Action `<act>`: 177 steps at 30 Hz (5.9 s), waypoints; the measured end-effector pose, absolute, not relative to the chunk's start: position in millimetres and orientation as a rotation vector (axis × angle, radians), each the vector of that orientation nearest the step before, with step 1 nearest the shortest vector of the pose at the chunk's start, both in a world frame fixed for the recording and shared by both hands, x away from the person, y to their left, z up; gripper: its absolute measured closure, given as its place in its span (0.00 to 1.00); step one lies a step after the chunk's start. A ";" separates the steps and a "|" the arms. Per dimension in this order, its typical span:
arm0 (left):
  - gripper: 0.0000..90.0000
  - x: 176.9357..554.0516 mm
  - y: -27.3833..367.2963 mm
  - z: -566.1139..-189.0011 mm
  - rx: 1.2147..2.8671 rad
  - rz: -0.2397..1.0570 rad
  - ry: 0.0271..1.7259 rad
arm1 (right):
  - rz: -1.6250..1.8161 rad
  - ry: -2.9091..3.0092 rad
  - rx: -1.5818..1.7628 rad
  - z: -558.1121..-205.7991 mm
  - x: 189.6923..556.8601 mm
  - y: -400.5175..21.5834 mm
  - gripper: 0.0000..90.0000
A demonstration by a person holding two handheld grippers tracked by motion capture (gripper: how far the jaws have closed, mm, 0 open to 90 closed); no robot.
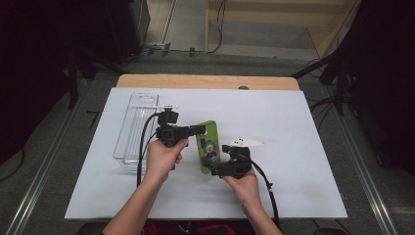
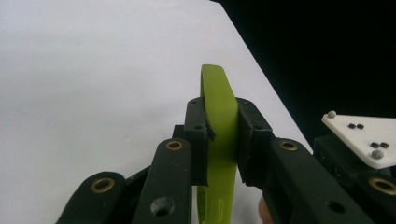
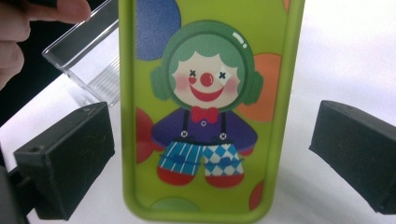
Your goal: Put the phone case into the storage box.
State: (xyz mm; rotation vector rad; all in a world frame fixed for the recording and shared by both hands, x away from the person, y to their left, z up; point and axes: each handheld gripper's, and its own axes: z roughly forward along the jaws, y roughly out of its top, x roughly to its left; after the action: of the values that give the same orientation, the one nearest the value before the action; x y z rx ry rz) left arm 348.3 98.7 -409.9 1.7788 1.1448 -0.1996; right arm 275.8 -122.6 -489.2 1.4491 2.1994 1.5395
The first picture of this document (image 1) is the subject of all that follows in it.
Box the dark cabinet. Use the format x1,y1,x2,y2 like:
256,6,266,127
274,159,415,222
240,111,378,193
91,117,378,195
106,0,151,63

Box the black floor cables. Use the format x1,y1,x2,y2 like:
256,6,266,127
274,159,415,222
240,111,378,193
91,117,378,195
307,94,339,131

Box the person's right hand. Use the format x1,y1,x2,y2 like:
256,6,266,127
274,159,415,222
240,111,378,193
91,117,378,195
222,166,264,211

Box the green cartoon phone case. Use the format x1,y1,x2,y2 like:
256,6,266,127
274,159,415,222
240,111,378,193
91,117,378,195
195,119,222,175

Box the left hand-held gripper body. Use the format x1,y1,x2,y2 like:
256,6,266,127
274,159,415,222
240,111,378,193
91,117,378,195
151,104,191,148

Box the person's left hand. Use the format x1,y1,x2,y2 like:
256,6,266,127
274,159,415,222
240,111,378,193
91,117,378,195
145,138,190,184

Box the black floor cable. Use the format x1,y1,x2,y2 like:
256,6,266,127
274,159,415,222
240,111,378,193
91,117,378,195
0,148,26,183

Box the wooden table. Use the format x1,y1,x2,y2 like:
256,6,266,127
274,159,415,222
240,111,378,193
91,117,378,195
115,73,300,91

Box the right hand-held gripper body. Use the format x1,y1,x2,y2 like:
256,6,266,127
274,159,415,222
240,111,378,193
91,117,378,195
224,136,266,180

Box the black metal stand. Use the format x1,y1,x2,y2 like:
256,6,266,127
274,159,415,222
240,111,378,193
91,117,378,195
291,48,347,116
67,45,126,111

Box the white table board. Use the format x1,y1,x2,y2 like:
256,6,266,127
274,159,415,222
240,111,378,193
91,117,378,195
64,87,348,220

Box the black curtain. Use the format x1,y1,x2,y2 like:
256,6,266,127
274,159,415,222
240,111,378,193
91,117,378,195
339,0,415,175
0,0,109,165

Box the black hanging cable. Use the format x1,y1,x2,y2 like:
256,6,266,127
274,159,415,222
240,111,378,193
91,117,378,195
195,0,227,55

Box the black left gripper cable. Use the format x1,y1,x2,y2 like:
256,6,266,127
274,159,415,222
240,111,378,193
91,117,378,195
136,112,164,188

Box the light wooden frame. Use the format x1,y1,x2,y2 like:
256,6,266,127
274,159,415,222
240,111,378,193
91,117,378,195
205,0,361,59

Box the person's red garment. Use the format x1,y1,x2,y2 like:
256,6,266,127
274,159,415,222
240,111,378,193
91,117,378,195
143,219,237,235

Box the clear plastic container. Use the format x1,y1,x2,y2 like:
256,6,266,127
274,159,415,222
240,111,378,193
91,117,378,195
113,92,161,171

